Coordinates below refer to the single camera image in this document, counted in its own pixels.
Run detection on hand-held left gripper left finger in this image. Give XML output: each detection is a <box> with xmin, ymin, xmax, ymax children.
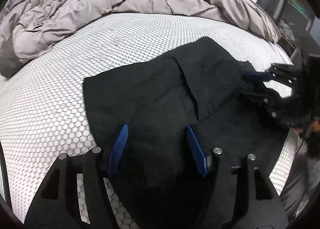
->
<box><xmin>24</xmin><ymin>123</ymin><xmax>129</xmax><ymax>229</ymax></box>

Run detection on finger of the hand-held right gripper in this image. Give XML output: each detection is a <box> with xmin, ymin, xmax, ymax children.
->
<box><xmin>237</xmin><ymin>86</ymin><xmax>302</xmax><ymax>125</ymax></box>
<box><xmin>242</xmin><ymin>63</ymin><xmax>298</xmax><ymax>87</ymax></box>

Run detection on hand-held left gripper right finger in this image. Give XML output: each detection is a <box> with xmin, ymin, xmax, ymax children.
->
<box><xmin>186</xmin><ymin>125</ymin><xmax>290</xmax><ymax>229</ymax></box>

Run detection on black pants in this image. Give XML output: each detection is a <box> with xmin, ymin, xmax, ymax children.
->
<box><xmin>83</xmin><ymin>37</ymin><xmax>292</xmax><ymax>229</ymax></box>

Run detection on dark storage rack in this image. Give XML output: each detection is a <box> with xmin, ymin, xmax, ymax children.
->
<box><xmin>257</xmin><ymin>0</ymin><xmax>316</xmax><ymax>55</ymax></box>

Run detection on white honeycomb bed mattress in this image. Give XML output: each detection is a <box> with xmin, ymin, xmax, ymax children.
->
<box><xmin>0</xmin><ymin>13</ymin><xmax>300</xmax><ymax>229</ymax></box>

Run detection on person's grey trouser leg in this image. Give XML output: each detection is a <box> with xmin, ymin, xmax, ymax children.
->
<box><xmin>279</xmin><ymin>141</ymin><xmax>318</xmax><ymax>222</ymax></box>

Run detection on grey duvet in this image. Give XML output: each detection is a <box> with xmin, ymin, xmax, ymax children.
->
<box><xmin>0</xmin><ymin>0</ymin><xmax>279</xmax><ymax>78</ymax></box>

